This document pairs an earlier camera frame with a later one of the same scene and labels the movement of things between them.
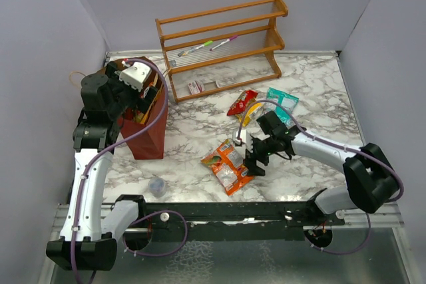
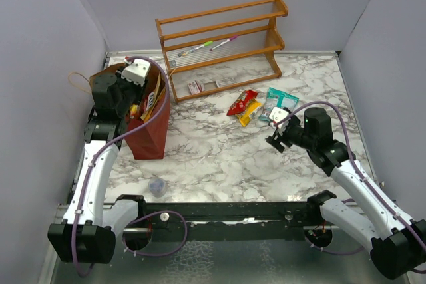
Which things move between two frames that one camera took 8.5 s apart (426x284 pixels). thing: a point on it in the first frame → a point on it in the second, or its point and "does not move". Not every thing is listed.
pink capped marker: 232,38 does not move
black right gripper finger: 253,169 → 275,143
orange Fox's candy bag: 228,165 → 150,100
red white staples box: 196,87 does not move
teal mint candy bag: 290,102 does not move
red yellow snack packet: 238,107 does not move
